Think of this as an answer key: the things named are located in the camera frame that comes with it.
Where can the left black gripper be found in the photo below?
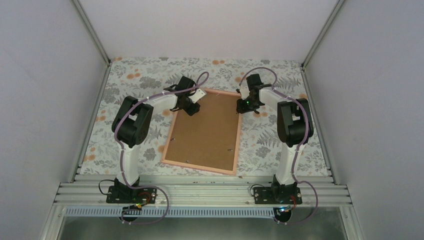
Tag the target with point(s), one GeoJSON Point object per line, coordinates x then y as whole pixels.
{"type": "Point", "coordinates": [192, 111]}

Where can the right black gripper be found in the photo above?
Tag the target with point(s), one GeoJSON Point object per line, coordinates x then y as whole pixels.
{"type": "Point", "coordinates": [242, 109]}

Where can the brown backing board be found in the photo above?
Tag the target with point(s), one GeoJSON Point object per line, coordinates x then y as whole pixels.
{"type": "Point", "coordinates": [203, 132]}

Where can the pink picture frame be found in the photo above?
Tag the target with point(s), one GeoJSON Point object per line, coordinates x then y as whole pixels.
{"type": "Point", "coordinates": [198, 167]}

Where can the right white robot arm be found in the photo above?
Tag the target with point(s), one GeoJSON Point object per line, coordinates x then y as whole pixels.
{"type": "Point", "coordinates": [294, 128]}

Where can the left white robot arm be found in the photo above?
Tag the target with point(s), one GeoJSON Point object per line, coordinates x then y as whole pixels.
{"type": "Point", "coordinates": [132, 123]}

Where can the floral table cloth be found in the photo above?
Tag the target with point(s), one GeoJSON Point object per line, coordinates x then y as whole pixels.
{"type": "Point", "coordinates": [140, 77]}

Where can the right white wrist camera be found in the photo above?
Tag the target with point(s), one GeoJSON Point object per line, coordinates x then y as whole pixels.
{"type": "Point", "coordinates": [244, 92]}

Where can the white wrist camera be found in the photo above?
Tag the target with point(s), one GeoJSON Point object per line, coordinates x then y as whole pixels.
{"type": "Point", "coordinates": [197, 95]}
{"type": "Point", "coordinates": [244, 92]}

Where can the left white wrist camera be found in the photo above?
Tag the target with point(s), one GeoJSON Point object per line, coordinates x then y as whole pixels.
{"type": "Point", "coordinates": [197, 95]}

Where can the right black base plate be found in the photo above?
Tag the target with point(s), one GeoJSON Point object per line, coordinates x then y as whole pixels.
{"type": "Point", "coordinates": [285, 196]}

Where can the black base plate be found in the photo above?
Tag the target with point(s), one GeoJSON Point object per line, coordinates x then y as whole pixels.
{"type": "Point", "coordinates": [125, 195]}
{"type": "Point", "coordinates": [285, 196]}

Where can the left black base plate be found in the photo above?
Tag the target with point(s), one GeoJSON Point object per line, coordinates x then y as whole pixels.
{"type": "Point", "coordinates": [125, 195]}

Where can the aluminium rail base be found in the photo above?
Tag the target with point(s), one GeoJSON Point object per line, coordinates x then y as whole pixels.
{"type": "Point", "coordinates": [201, 191]}

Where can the blue slotted cable duct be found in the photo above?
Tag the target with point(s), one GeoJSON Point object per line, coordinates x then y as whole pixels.
{"type": "Point", "coordinates": [173, 212]}

